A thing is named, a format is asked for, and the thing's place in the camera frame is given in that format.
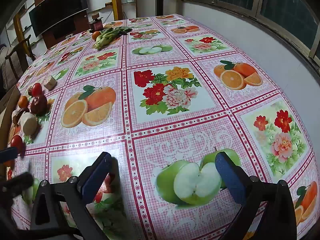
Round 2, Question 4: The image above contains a red cherry tomato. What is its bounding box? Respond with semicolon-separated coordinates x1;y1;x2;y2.
31;83;43;97
10;135;27;158

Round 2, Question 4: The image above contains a wooden chair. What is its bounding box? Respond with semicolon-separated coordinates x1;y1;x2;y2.
5;34;35;80

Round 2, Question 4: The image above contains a white yam piece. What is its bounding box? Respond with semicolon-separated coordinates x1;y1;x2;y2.
19;112;38;137

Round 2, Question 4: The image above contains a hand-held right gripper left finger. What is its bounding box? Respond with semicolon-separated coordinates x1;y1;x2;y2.
30;152;113;240

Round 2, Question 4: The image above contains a wrinkled red date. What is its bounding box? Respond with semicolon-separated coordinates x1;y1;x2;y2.
12;108;25;125

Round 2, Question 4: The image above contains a yellow metal post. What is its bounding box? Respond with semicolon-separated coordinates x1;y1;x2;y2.
14;12;25;55
111;0;118;22

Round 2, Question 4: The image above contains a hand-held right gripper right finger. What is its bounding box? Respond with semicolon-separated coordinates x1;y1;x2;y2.
215;151;298;240

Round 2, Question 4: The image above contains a brown wooden cabinet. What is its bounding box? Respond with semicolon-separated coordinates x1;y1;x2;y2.
41;11;91;49

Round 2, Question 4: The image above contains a black television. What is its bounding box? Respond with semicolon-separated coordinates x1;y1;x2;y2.
28;0;89;38

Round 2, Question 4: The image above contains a green leafy vegetable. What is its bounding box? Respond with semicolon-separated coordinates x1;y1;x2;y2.
94;26;133;50

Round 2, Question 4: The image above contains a window with metal frame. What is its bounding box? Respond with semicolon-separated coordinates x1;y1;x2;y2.
184;0;320;70

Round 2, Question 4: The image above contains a small pale yam chunk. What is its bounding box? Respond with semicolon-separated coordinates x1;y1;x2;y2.
44;75;58;90

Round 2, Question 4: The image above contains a large dark red date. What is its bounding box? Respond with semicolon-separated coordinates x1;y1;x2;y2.
30;95;48;115

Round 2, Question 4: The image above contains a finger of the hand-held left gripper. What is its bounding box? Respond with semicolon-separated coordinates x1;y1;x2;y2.
0;148;18;159
0;172;34;198

